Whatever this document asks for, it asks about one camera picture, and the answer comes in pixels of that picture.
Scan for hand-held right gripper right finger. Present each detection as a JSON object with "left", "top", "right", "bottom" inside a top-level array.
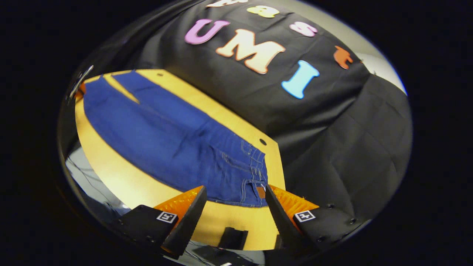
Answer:
[{"left": 265, "top": 184, "right": 371, "bottom": 256}]

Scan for black block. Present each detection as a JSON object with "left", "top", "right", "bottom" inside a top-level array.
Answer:
[{"left": 218, "top": 227, "right": 249, "bottom": 250}]

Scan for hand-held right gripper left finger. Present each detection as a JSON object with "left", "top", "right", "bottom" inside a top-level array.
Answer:
[{"left": 110, "top": 185, "right": 208, "bottom": 260}]

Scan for blue denim jeans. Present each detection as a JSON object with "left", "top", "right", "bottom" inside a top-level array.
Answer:
[{"left": 83, "top": 71, "right": 269, "bottom": 208}]

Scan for black backdrop cloth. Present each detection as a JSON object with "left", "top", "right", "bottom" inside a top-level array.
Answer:
[{"left": 59, "top": 0, "right": 413, "bottom": 226}]

